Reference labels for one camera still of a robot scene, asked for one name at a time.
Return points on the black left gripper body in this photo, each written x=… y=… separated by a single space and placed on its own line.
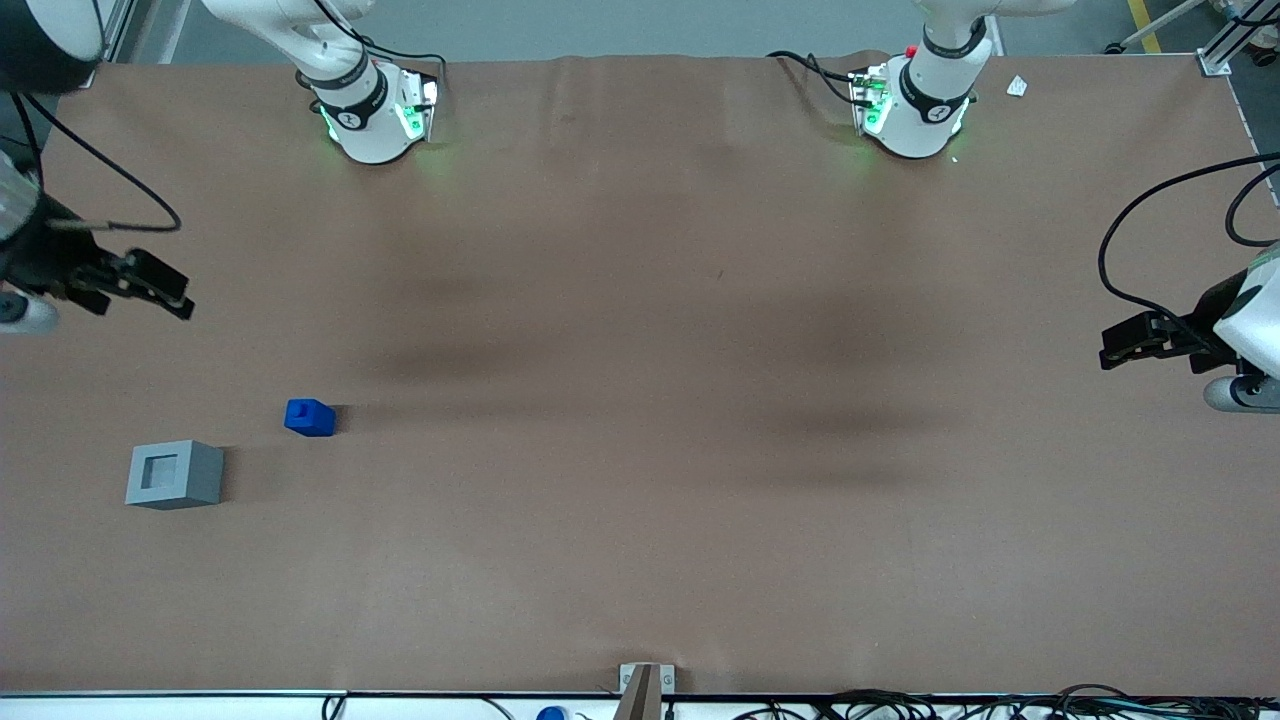
x=1213 y=308

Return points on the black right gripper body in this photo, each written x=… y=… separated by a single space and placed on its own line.
x=42 y=257

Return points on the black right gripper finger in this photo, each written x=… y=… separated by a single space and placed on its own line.
x=178 y=306
x=155 y=270

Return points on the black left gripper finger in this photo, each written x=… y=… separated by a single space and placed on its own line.
x=1135 y=333
x=1130 y=358

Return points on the blue plastic part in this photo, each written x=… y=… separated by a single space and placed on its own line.
x=310 y=417

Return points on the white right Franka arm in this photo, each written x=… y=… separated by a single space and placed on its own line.
x=372 y=132

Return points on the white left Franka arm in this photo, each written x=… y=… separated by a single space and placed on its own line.
x=915 y=132

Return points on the gray square base block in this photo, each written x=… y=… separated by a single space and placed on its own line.
x=180 y=478

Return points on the white paper scrap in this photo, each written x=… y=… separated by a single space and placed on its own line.
x=1017 y=86

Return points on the yellow floor tape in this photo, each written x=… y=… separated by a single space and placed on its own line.
x=1144 y=25

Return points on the brown table cover mat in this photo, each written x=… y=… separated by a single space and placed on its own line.
x=640 y=420

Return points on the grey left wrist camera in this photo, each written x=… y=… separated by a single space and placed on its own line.
x=1245 y=394

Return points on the aluminium frame profile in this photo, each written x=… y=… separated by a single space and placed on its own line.
x=1230 y=45
x=118 y=30

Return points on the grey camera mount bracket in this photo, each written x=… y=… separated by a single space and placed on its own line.
x=645 y=690

